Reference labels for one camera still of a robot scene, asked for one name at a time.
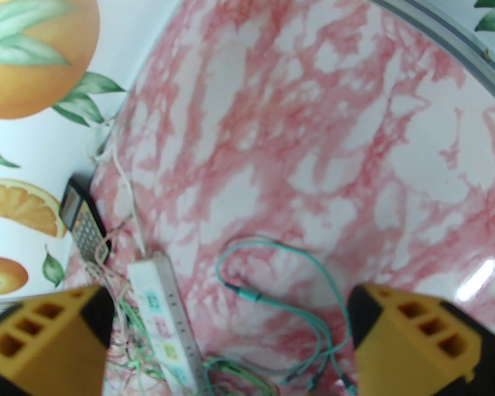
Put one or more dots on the black desk calculator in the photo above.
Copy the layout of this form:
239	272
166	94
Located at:
82	221

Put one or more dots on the aluminium table edge rail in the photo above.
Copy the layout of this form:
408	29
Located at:
437	26

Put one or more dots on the white power strip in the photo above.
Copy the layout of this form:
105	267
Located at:
161	303

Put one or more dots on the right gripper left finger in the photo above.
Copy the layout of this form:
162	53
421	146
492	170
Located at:
57	353

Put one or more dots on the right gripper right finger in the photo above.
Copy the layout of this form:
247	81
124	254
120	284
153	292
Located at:
387	361

